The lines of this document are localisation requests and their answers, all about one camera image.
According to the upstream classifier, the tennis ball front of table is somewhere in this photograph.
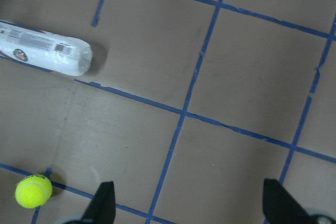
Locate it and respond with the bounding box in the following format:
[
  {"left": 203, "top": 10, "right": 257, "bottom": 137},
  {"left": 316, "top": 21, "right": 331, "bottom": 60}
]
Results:
[{"left": 15, "top": 174, "right": 53, "bottom": 209}]

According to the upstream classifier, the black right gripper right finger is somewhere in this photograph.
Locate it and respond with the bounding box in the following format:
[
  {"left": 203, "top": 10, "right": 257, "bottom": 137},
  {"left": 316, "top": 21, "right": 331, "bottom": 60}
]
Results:
[{"left": 262, "top": 179, "right": 318, "bottom": 224}]

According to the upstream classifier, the clear tennis ball can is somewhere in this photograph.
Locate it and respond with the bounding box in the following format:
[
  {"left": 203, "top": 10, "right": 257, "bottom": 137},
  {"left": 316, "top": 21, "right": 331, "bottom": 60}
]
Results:
[{"left": 1, "top": 20, "right": 92, "bottom": 77}]

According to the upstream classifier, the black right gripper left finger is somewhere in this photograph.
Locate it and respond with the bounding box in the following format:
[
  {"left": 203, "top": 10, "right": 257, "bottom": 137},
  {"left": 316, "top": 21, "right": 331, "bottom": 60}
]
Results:
[{"left": 80, "top": 181, "right": 116, "bottom": 224}]

